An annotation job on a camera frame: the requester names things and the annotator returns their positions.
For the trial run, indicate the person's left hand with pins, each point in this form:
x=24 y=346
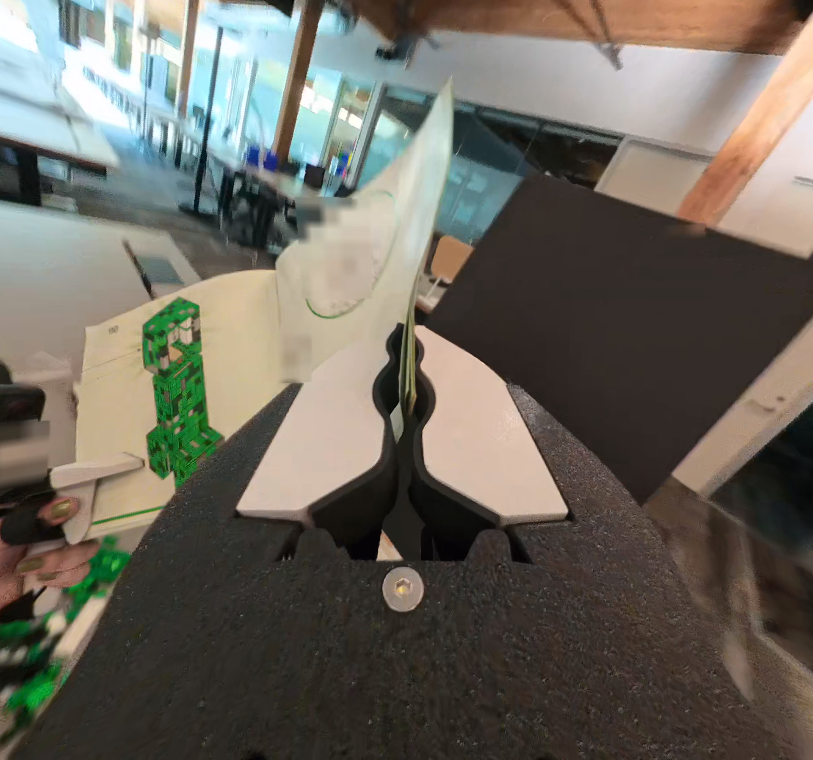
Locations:
x=44 y=566

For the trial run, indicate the wooden support post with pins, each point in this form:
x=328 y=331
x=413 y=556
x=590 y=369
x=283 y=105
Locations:
x=298 y=68
x=756 y=137

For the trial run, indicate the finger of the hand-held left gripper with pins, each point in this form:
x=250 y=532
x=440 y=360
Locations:
x=95 y=468

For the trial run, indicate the lego instruction booklet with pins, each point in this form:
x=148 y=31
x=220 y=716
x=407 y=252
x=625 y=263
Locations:
x=241 y=328

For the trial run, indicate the pile of green lego pieces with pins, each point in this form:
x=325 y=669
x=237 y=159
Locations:
x=95 y=572

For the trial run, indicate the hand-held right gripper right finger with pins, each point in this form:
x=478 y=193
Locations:
x=483 y=442

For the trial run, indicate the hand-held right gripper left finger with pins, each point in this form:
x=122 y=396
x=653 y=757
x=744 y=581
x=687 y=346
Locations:
x=324 y=430

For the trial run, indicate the white background table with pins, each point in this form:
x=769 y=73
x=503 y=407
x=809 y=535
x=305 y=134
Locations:
x=57 y=128

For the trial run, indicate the black flat panel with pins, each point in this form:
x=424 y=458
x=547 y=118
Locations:
x=610 y=328

